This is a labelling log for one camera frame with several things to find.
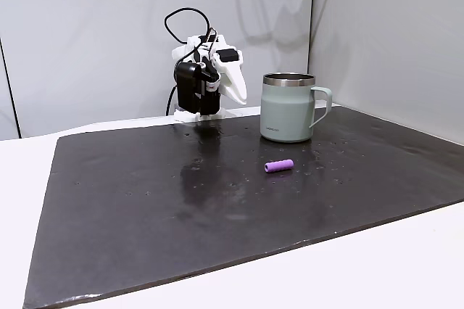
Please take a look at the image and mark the purple pen grip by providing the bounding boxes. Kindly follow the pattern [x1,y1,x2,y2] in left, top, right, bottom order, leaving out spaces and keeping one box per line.
[263,158,294,175]

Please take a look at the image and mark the black camera box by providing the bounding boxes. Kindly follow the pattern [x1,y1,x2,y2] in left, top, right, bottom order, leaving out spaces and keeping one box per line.
[175,62,203,113]

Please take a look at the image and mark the black base power cable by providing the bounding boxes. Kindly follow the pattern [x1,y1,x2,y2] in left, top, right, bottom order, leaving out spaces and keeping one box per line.
[165,85,178,117]

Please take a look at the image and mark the pale green steel-rimmed mug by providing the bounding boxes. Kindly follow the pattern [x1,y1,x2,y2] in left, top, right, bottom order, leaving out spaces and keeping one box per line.
[259,73,334,144]

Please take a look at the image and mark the black table mat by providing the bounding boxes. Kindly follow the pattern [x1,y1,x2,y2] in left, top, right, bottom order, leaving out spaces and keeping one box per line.
[22,104,464,309]

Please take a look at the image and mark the black looped camera cable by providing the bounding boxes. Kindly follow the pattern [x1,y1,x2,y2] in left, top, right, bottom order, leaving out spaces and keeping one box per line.
[163,7,219,67]

